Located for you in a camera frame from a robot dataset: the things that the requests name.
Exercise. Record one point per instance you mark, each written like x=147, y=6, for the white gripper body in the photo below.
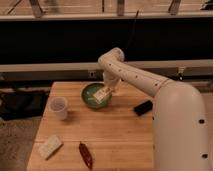
x=110, y=82

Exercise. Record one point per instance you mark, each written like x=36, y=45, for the white labelled plastic bottle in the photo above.
x=101, y=94

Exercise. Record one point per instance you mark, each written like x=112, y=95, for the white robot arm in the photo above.
x=180, y=136

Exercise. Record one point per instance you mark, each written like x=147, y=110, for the green ceramic bowl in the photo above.
x=89, y=100

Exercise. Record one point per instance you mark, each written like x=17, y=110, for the black rectangular box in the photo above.
x=143, y=108

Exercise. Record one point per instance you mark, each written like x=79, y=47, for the clear plastic cup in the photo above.
x=59, y=107

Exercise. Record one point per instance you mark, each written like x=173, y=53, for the dark red chili pepper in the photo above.
x=86, y=156

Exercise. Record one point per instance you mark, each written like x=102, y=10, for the white sponge block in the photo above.
x=50, y=146

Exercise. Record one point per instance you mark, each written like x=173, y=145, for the white wall socket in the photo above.
x=92, y=74

